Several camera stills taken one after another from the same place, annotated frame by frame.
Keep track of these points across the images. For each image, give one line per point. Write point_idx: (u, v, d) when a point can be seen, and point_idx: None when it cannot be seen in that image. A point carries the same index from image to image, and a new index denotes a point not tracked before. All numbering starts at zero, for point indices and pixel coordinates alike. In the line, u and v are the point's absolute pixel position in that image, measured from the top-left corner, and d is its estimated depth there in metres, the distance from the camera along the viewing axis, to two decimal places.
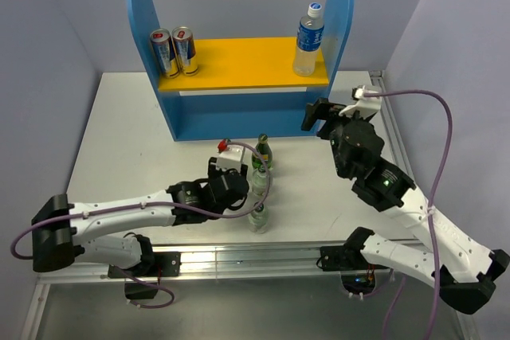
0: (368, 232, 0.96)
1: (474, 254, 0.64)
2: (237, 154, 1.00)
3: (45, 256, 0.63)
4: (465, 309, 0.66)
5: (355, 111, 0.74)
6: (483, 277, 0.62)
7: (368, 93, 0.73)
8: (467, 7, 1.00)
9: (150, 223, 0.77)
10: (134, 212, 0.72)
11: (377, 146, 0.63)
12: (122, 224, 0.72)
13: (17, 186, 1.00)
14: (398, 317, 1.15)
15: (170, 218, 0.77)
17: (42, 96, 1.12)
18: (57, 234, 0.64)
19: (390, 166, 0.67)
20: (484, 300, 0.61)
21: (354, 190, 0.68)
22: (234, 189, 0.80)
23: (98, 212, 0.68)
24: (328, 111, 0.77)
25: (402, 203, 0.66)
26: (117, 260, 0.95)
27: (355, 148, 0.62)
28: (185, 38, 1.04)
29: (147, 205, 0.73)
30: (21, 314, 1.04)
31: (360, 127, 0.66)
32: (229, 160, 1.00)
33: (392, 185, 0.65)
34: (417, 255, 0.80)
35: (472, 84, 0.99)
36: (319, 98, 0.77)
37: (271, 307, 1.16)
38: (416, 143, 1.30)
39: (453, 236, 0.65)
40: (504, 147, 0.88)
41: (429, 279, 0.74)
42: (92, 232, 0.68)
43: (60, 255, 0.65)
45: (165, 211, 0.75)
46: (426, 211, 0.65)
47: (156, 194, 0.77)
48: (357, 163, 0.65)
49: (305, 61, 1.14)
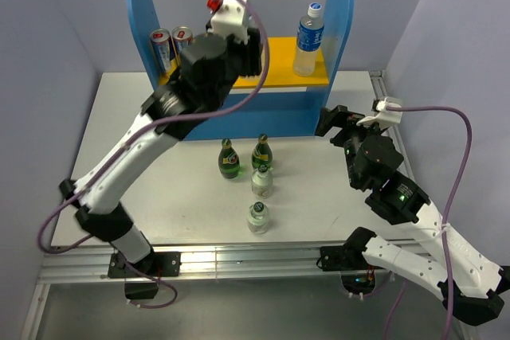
0: (371, 233, 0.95)
1: (484, 271, 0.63)
2: (236, 14, 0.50)
3: (92, 231, 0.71)
4: (468, 321, 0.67)
5: (373, 121, 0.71)
6: (492, 294, 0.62)
7: (391, 107, 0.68)
8: (467, 7, 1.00)
9: (154, 154, 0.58)
10: (118, 161, 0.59)
11: (396, 162, 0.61)
12: (123, 174, 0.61)
13: (17, 186, 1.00)
14: (398, 317, 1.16)
15: (166, 137, 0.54)
17: (41, 95, 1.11)
18: (80, 212, 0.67)
19: (406, 181, 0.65)
20: (492, 315, 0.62)
21: (368, 204, 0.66)
22: (202, 59, 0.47)
23: (93, 179, 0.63)
24: (345, 120, 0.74)
25: (417, 219, 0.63)
26: (135, 249, 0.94)
27: (374, 163, 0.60)
28: (185, 38, 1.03)
29: (125, 145, 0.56)
30: (21, 314, 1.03)
31: (380, 141, 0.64)
32: (223, 21, 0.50)
33: (407, 201, 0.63)
34: (421, 262, 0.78)
35: (472, 84, 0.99)
36: (336, 106, 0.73)
37: (271, 307, 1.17)
38: (416, 143, 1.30)
39: (464, 252, 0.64)
40: (504, 148, 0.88)
41: (434, 288, 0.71)
42: (106, 196, 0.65)
43: (99, 224, 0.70)
45: (149, 140, 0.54)
46: (441, 228, 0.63)
47: (135, 123, 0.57)
48: (374, 177, 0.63)
49: (305, 60, 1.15)
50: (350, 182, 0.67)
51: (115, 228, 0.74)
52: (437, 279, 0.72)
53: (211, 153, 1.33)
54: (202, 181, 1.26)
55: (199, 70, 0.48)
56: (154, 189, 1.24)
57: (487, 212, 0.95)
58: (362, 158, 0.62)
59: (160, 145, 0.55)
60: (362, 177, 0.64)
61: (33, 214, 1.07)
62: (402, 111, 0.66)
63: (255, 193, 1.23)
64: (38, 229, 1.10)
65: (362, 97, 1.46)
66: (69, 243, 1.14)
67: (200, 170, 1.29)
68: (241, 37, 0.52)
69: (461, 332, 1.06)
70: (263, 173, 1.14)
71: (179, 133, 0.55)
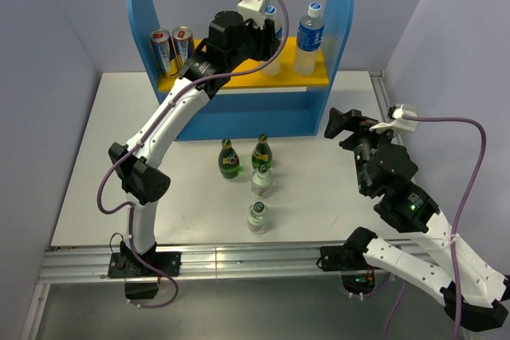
0: (371, 234, 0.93)
1: (490, 281, 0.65)
2: (255, 4, 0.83)
3: (145, 188, 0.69)
4: (472, 327, 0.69)
5: (386, 128, 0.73)
6: (497, 303, 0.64)
7: (407, 115, 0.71)
8: (468, 8, 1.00)
9: (192, 110, 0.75)
10: (169, 113, 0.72)
11: (409, 172, 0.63)
12: (173, 126, 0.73)
13: (17, 186, 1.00)
14: (398, 317, 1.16)
15: (202, 95, 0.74)
17: (41, 95, 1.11)
18: (136, 166, 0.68)
19: (416, 190, 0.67)
20: (496, 324, 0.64)
21: (377, 211, 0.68)
22: (229, 29, 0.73)
23: (147, 132, 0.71)
24: (358, 124, 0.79)
25: (426, 229, 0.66)
26: (144, 239, 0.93)
27: (389, 173, 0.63)
28: (185, 38, 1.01)
29: (175, 99, 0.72)
30: (21, 314, 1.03)
31: (394, 151, 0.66)
32: (247, 7, 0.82)
33: (417, 211, 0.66)
34: (424, 266, 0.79)
35: (473, 84, 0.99)
36: (351, 110, 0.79)
37: (270, 306, 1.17)
38: (416, 144, 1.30)
39: (472, 263, 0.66)
40: (504, 148, 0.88)
41: (436, 293, 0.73)
42: (158, 149, 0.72)
43: (153, 179, 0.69)
45: (193, 94, 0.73)
46: (449, 239, 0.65)
47: (175, 87, 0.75)
48: (387, 186, 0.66)
49: (305, 61, 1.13)
50: (359, 189, 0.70)
51: (161, 190, 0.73)
52: (441, 284, 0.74)
53: (212, 152, 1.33)
54: (202, 181, 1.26)
55: (226, 35, 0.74)
56: None
57: (487, 212, 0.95)
58: (377, 167, 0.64)
59: (198, 99, 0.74)
60: (374, 185, 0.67)
61: (34, 215, 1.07)
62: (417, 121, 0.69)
63: (255, 193, 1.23)
64: (38, 230, 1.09)
65: (362, 97, 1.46)
66: (69, 243, 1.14)
67: (200, 170, 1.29)
68: (257, 20, 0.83)
69: (460, 332, 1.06)
70: (263, 173, 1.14)
71: (211, 90, 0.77)
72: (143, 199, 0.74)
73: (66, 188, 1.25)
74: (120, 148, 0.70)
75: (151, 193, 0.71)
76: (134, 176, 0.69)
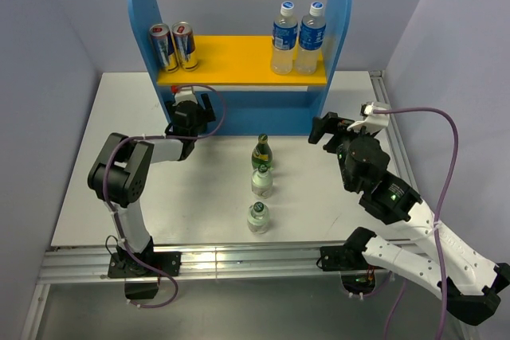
0: (371, 234, 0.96)
1: (479, 268, 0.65)
2: (188, 91, 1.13)
3: (139, 169, 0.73)
4: (469, 321, 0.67)
5: (362, 125, 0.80)
6: (488, 291, 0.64)
7: (377, 110, 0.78)
8: (467, 6, 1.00)
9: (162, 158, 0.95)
10: (157, 139, 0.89)
11: (382, 162, 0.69)
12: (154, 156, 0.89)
13: (17, 185, 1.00)
14: (396, 316, 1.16)
15: (179, 148, 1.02)
17: (42, 95, 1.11)
18: (140, 146, 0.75)
19: (398, 181, 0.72)
20: (489, 313, 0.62)
21: (362, 204, 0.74)
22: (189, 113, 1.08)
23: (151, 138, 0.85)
24: (337, 126, 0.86)
25: (408, 217, 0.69)
26: (138, 236, 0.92)
27: (361, 163, 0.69)
28: (184, 33, 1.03)
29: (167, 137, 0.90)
30: (21, 314, 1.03)
31: (366, 143, 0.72)
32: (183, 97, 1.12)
33: (398, 200, 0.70)
34: (421, 262, 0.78)
35: (472, 83, 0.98)
36: (328, 113, 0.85)
37: (270, 306, 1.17)
38: (415, 143, 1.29)
39: (459, 251, 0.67)
40: (503, 146, 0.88)
41: (434, 288, 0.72)
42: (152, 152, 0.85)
43: (145, 166, 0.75)
45: (178, 142, 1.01)
46: (432, 226, 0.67)
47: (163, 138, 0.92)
48: (364, 177, 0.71)
49: (307, 60, 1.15)
50: (345, 185, 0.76)
51: (138, 192, 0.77)
52: (437, 279, 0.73)
53: (209, 153, 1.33)
54: (201, 180, 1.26)
55: (189, 118, 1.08)
56: (154, 191, 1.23)
57: (484, 212, 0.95)
58: (351, 159, 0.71)
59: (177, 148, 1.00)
60: (355, 178, 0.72)
61: (33, 214, 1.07)
62: (387, 113, 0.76)
63: (255, 193, 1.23)
64: (38, 229, 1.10)
65: (362, 97, 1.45)
66: (69, 243, 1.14)
67: (198, 170, 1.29)
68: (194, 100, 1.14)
69: (461, 332, 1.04)
70: (263, 173, 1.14)
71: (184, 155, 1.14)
72: (126, 193, 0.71)
73: (66, 189, 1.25)
74: (119, 137, 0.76)
75: (134, 186, 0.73)
76: (131, 158, 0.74)
